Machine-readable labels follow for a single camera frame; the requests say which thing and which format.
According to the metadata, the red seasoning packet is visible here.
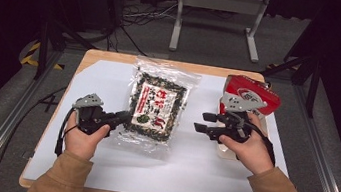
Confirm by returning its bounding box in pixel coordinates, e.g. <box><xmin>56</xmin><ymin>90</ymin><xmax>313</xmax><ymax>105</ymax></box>
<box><xmin>218</xmin><ymin>71</ymin><xmax>285</xmax><ymax>123</ymax></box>

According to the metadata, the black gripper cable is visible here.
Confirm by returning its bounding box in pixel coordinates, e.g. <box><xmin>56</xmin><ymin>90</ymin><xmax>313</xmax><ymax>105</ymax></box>
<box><xmin>53</xmin><ymin>105</ymin><xmax>83</xmax><ymax>160</ymax></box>
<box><xmin>235</xmin><ymin>119</ymin><xmax>283</xmax><ymax>192</ymax></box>

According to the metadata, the black floor cable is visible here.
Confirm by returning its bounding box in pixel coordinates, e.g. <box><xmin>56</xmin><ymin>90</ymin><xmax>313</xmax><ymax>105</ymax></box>
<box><xmin>0</xmin><ymin>76</ymin><xmax>69</xmax><ymax>192</ymax></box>

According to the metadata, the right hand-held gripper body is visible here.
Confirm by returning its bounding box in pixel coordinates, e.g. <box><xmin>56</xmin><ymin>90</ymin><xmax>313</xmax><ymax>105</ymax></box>
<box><xmin>211</xmin><ymin>94</ymin><xmax>269</xmax><ymax>149</ymax></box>

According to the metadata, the grey metal stand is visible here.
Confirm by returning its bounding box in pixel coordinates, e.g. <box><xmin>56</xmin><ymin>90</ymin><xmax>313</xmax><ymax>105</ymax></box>
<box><xmin>168</xmin><ymin>0</ymin><xmax>272</xmax><ymax>64</ymax></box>

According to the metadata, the person's left hand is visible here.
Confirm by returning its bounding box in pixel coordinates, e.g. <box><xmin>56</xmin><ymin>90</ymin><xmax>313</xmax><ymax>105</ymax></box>
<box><xmin>61</xmin><ymin>116</ymin><xmax>112</xmax><ymax>165</ymax></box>

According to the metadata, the clear dried seaweed packet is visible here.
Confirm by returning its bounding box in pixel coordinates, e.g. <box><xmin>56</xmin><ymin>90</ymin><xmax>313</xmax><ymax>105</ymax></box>
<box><xmin>113</xmin><ymin>53</ymin><xmax>204</xmax><ymax>157</ymax></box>

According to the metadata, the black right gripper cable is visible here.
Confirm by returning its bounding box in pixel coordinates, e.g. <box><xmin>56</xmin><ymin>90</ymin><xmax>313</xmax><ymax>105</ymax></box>
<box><xmin>235</xmin><ymin>119</ymin><xmax>283</xmax><ymax>192</ymax></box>

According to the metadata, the black metal stand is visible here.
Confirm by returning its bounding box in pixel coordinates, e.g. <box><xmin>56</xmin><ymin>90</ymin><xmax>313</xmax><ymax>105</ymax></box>
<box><xmin>24</xmin><ymin>15</ymin><xmax>100</xmax><ymax>88</ymax></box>
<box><xmin>256</xmin><ymin>48</ymin><xmax>325</xmax><ymax>119</ymax></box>

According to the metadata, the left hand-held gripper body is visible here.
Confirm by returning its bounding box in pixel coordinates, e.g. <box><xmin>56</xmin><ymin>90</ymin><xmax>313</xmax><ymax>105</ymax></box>
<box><xmin>67</xmin><ymin>90</ymin><xmax>120</xmax><ymax>139</ymax></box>

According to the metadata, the bundle of floor cables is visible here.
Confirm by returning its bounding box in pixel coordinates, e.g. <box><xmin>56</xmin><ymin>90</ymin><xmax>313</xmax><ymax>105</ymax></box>
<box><xmin>105</xmin><ymin>0</ymin><xmax>179</xmax><ymax>61</ymax></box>

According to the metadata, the white compartment box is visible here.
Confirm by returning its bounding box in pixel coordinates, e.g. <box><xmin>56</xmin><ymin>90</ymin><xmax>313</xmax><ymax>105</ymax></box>
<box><xmin>210</xmin><ymin>94</ymin><xmax>277</xmax><ymax>166</ymax></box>

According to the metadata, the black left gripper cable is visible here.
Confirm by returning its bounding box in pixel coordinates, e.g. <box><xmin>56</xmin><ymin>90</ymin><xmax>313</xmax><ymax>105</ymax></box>
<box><xmin>53</xmin><ymin>105</ymin><xmax>83</xmax><ymax>160</ymax></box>

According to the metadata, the person's right hand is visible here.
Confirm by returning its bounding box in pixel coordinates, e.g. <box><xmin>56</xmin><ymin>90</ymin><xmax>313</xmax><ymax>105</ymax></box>
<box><xmin>214</xmin><ymin>107</ymin><xmax>284</xmax><ymax>178</ymax></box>

